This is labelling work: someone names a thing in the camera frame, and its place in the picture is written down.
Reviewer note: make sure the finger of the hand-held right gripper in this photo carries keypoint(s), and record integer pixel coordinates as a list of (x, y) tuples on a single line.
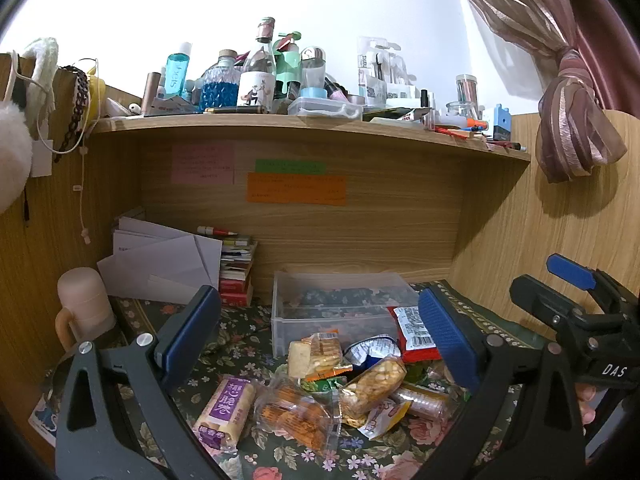
[(570, 270), (537, 297)]

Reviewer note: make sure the red white pen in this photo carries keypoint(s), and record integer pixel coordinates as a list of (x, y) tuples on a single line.
[(217, 231)]

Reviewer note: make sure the green sticky note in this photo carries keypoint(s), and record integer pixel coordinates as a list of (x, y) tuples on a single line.
[(290, 167)]

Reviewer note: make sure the black gold pen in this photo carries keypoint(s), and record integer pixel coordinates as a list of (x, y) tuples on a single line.
[(232, 110)]

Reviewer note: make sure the small glass jar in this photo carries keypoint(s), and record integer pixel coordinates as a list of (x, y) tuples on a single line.
[(462, 111)]

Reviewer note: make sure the yellow white snack packet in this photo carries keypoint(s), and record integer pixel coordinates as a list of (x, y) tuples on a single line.
[(385, 417)]

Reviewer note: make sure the mint green bottle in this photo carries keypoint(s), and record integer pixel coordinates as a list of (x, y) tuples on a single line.
[(289, 72)]

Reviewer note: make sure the green snack packet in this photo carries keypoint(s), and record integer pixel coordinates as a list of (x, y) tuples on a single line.
[(325, 385)]

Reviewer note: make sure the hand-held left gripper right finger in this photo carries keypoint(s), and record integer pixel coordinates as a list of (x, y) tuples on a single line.
[(447, 335)]

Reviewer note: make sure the beige sandwich cracker packet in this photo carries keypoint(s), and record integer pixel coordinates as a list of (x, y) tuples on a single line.
[(315, 355)]

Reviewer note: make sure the orange sticky note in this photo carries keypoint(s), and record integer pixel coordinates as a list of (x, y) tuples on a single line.
[(297, 189)]

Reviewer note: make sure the blue white booklet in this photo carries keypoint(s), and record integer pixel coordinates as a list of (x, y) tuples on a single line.
[(42, 422)]

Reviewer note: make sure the red thick book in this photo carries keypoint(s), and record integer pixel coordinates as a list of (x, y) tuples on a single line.
[(235, 280), (235, 298)]

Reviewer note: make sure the round biscuit roll packet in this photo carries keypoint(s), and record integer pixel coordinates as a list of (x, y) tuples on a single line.
[(420, 401)]

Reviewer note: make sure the peanut bar packet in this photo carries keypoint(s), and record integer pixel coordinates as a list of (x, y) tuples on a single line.
[(370, 385)]

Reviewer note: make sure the pink mug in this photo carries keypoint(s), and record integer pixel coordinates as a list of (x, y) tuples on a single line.
[(85, 300)]

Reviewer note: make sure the blister pack of brushes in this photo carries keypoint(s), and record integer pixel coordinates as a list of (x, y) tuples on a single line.
[(382, 72)]

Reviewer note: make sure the orange cracker packet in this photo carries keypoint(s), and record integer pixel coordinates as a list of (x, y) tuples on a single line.
[(295, 415)]

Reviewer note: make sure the blue white snack packet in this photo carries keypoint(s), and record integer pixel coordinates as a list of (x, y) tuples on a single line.
[(367, 350)]

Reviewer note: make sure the pile of white papers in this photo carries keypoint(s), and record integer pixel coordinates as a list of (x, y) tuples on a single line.
[(160, 265)]

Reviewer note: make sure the white fluffy plush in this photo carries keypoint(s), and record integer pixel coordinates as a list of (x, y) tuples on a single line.
[(12, 160)]

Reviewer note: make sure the rose gold tube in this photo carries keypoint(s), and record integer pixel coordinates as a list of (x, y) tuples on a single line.
[(150, 92)]

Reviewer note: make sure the clear bottle with pink cap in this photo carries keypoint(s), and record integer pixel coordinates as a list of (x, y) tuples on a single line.
[(257, 77)]

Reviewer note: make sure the floral tablecloth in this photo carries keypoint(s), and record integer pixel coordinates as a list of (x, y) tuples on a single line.
[(240, 340)]

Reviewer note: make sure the brown braided headband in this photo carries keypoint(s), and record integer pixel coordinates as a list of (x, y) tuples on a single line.
[(77, 105)]

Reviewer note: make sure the pink striped curtain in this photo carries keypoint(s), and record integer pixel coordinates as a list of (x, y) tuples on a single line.
[(565, 85)]

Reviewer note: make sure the stack of small booklets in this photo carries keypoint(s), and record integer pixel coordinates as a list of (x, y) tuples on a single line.
[(237, 252)]

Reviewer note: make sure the white paper tag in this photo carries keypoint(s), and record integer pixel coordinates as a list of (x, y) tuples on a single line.
[(41, 159)]

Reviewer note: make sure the clear cylinder jar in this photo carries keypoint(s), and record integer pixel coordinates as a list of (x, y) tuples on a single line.
[(466, 89)]

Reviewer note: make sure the red snack packet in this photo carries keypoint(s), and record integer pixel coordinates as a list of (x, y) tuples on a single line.
[(412, 335)]

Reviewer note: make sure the clear plastic storage box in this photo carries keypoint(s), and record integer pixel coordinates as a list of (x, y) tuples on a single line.
[(325, 325)]

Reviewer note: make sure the blue patterned glass bottle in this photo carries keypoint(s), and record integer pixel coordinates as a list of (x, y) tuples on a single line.
[(220, 90)]

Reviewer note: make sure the pink sticky note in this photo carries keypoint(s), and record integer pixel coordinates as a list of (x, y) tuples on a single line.
[(202, 164)]

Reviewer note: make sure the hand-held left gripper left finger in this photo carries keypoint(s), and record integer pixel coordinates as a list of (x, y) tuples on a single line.
[(187, 332)]

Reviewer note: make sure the blue plastic stamp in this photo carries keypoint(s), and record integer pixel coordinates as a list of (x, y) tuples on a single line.
[(502, 124)]

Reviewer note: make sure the yellow hair accessory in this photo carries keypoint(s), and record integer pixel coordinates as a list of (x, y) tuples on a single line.
[(97, 92)]

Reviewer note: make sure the orange marker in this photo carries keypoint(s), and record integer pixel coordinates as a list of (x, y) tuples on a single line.
[(470, 122)]

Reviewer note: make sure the purple wafer packet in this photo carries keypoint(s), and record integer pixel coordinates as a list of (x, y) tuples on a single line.
[(225, 410)]

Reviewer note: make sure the white fuzzy headband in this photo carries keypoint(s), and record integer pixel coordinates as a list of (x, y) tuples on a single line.
[(45, 60)]

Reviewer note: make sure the clear lidded plastic container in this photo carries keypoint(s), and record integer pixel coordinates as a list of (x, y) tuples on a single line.
[(325, 108)]

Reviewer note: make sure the wooden shelf unit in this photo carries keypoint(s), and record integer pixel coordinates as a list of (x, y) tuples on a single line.
[(350, 230)]

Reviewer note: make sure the person's right hand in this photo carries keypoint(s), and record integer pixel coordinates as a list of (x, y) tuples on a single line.
[(586, 407)]

